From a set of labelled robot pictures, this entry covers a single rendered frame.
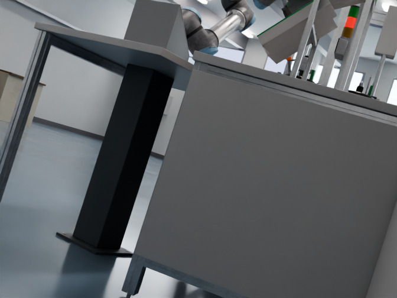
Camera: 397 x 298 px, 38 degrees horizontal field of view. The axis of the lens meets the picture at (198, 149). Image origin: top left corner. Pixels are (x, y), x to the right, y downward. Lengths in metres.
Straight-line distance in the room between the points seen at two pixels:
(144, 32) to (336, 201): 1.22
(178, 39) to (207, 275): 1.11
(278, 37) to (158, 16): 0.63
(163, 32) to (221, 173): 0.88
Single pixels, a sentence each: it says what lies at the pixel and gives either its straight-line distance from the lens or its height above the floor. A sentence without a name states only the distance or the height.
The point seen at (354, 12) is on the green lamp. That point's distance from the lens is 2.82.
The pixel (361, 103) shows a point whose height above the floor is 0.84.
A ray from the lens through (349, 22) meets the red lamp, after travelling 2.80.
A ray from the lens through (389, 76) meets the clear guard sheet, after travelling 3.94.
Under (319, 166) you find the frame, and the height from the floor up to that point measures 0.62.
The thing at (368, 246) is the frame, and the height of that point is 0.44.
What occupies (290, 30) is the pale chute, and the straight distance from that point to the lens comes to 2.14.
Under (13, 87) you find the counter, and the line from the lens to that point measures 10.55.
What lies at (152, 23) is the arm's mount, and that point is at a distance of 2.55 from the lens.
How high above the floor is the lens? 0.55
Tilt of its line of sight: level
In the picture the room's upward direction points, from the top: 18 degrees clockwise
